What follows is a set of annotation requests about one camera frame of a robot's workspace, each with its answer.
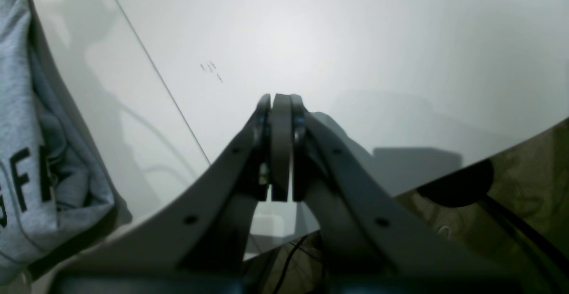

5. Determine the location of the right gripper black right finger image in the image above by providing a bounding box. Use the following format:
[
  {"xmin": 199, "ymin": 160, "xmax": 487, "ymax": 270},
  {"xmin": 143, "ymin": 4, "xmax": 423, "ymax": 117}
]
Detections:
[{"xmin": 291, "ymin": 95, "xmax": 523, "ymax": 294}]

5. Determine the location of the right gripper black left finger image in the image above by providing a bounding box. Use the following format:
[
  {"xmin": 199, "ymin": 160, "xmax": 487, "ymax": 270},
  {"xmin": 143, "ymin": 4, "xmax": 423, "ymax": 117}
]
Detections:
[{"xmin": 48, "ymin": 94, "xmax": 272, "ymax": 294}]

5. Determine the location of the grey T-shirt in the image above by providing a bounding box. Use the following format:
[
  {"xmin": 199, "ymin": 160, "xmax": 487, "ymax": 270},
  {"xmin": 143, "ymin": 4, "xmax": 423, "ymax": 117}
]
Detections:
[{"xmin": 0, "ymin": 0, "xmax": 115, "ymax": 286}]

